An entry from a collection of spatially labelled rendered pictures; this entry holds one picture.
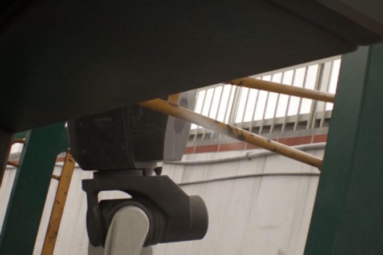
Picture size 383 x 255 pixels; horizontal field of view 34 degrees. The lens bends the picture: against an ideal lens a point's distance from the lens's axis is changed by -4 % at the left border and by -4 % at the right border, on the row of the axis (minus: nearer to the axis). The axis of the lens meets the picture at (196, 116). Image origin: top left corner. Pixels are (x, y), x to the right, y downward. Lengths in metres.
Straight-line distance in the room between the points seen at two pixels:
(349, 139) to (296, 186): 2.05
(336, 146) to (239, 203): 2.36
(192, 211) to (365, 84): 0.91
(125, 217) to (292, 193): 1.40
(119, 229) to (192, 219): 0.20
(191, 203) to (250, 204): 1.43
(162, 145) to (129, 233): 0.21
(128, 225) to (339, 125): 0.82
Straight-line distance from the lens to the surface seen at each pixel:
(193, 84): 0.15
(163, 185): 1.50
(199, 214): 1.55
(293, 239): 2.66
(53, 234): 2.13
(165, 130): 1.39
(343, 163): 0.68
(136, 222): 1.45
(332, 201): 0.68
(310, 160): 0.85
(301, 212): 2.66
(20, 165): 1.97
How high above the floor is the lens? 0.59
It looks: 13 degrees up
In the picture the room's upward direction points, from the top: 13 degrees clockwise
